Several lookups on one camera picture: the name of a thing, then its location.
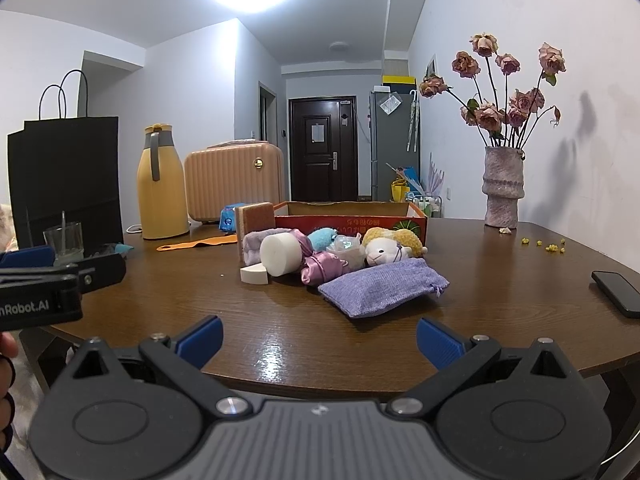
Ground blue wet wipes pack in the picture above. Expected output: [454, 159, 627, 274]
[218, 203, 244, 234]

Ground yellow box on refrigerator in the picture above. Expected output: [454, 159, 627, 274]
[382, 75, 416, 86]

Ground black smartphone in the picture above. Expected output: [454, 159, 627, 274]
[591, 271, 640, 318]

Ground pink textured vase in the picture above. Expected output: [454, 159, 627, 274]
[482, 146, 525, 230]

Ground purple fabric pouch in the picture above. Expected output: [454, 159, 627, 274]
[318, 258, 449, 318]

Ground yellow white plush sheep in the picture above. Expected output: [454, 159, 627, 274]
[362, 228, 427, 266]

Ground dark entrance door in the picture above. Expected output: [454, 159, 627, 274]
[288, 96, 358, 203]

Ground cluttered storage rack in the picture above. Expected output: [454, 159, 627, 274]
[386, 155, 445, 218]

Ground white foam cylinder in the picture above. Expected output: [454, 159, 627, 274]
[260, 232, 303, 278]

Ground orange strap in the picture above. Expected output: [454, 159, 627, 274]
[155, 234, 240, 253]

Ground blue tissue packet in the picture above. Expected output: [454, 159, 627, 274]
[326, 233, 366, 272]

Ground pink satin scrunchie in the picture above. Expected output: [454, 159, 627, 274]
[291, 229, 349, 286]

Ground brown scouring sponge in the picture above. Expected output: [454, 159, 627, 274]
[235, 202, 276, 264]

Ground person's left hand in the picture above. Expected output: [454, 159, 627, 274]
[0, 333, 18, 453]

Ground light blue plush toy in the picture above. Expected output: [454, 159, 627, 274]
[307, 228, 337, 252]

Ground grey refrigerator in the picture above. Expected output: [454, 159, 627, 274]
[369, 92, 420, 202]

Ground black paper shopping bag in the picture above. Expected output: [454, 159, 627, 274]
[6, 69, 125, 252]

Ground red cardboard box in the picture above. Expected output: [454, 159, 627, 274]
[273, 202, 427, 243]

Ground clear drinking glass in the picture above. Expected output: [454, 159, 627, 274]
[43, 211, 84, 266]

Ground yellow thermos jug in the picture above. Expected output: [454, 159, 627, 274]
[137, 124, 190, 240]

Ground white wedge sponge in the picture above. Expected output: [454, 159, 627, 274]
[240, 263, 269, 285]

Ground pink ribbed suitcase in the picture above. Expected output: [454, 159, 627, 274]
[184, 139, 284, 222]

